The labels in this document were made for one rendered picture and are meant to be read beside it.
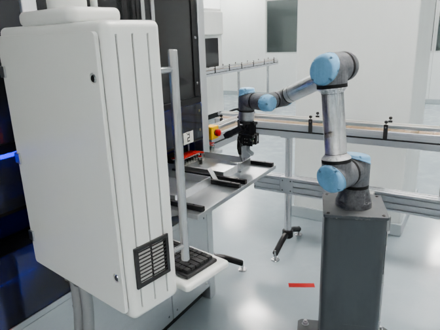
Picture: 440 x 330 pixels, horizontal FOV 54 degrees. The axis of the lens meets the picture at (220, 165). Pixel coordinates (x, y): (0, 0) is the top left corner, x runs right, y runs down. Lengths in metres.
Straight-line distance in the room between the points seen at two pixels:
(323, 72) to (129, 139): 0.87
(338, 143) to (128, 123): 0.93
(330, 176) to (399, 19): 1.76
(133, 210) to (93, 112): 0.25
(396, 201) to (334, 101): 1.28
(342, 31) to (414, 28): 0.48
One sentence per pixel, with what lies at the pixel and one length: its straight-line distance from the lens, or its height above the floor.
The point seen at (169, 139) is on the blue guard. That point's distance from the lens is 2.05.
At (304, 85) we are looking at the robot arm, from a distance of 1.92.
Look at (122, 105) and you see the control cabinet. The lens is 1.01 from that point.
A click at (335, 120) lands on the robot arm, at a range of 1.70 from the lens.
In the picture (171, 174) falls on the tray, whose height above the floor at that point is 0.90.
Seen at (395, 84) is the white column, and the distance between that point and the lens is 3.28.
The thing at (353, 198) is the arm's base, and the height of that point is 0.84.
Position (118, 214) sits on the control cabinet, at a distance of 1.08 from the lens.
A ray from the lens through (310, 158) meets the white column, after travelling 3.55.
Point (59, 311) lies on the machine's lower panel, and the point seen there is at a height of 0.55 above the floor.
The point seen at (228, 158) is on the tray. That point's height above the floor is 0.90.
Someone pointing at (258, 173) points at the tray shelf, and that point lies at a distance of 2.02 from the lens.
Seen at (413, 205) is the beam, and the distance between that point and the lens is 2.84.
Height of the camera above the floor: 1.51
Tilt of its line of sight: 17 degrees down
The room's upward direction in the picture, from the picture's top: 2 degrees counter-clockwise
